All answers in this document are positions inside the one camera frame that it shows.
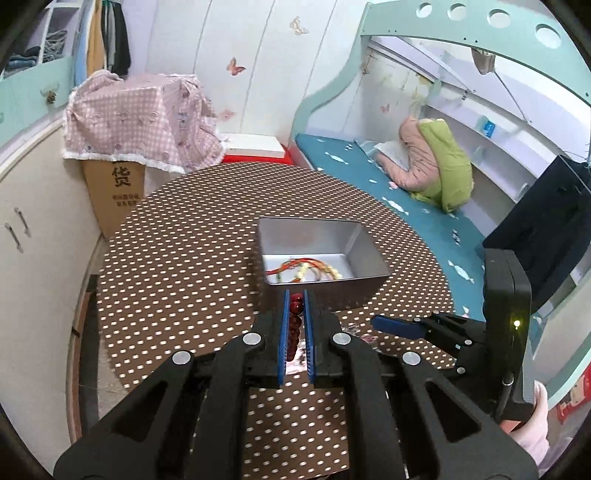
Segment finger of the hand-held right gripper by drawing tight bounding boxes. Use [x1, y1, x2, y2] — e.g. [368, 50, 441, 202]
[372, 315, 485, 367]
[430, 312, 484, 334]

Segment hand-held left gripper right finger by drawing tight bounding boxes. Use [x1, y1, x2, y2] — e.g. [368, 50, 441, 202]
[302, 290, 540, 480]

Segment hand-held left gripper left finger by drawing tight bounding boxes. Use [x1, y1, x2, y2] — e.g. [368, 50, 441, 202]
[54, 290, 291, 480]

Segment pink charm keychain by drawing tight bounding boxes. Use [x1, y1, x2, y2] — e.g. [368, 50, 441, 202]
[285, 348, 309, 376]
[341, 323, 378, 346]

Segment red bead bracelet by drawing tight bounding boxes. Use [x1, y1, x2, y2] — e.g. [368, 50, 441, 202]
[286, 292, 305, 363]

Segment silver metal tin box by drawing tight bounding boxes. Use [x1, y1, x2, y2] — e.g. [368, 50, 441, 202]
[257, 217, 391, 301]

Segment cream bead bracelet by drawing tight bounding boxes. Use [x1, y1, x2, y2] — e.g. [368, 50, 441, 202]
[293, 261, 345, 284]

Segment red string bracelet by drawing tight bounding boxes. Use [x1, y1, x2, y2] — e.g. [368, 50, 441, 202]
[267, 258, 321, 278]

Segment person's right forearm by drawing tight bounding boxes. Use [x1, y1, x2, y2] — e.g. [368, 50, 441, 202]
[501, 382, 551, 468]

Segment dark cloth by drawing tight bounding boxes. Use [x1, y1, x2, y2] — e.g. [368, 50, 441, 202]
[482, 154, 591, 317]

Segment brown polka dot tablecloth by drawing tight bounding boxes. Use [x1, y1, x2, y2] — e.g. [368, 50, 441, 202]
[96, 162, 455, 480]

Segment teal fish print bedsheet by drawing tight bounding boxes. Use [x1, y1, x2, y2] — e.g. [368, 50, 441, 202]
[295, 134, 543, 337]

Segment pink and green quilt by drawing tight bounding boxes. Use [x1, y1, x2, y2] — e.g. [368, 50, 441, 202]
[374, 115, 474, 214]

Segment red box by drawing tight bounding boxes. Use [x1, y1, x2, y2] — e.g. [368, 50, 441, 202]
[222, 143, 296, 167]

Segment white flat box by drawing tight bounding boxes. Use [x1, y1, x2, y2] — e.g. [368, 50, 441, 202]
[219, 133, 287, 158]

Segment brown cardboard box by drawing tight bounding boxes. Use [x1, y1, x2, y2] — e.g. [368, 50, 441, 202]
[83, 157, 148, 241]

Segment grey hanging pouch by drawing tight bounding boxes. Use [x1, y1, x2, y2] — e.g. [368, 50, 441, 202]
[471, 46, 496, 76]

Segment white cabinet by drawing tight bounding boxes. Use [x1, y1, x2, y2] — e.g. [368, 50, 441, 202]
[0, 111, 109, 416]

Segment pink checked cloth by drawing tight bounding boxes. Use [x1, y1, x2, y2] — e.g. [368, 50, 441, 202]
[62, 71, 227, 174]

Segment black hanging garment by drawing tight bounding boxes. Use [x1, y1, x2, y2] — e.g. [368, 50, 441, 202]
[104, 0, 132, 77]

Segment blue hanging garment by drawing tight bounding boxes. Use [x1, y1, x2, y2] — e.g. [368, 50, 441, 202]
[74, 28, 91, 85]

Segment teal drawer unit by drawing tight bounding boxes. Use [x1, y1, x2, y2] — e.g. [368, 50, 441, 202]
[0, 53, 78, 153]

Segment yellow hanging garment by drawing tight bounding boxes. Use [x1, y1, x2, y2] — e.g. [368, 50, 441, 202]
[85, 0, 108, 78]

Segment folded grey clothes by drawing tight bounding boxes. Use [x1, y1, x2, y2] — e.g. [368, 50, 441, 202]
[41, 28, 71, 61]

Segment folded blue jeans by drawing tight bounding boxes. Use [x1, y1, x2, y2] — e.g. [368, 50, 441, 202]
[4, 46, 41, 73]

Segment white cubby shelf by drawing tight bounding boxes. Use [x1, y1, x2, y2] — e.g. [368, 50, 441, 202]
[0, 0, 79, 79]

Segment white wall shelf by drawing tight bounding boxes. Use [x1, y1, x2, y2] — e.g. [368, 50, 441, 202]
[422, 90, 561, 206]

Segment teal bunk bed frame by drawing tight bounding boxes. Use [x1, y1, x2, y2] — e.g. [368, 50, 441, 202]
[291, 0, 591, 195]

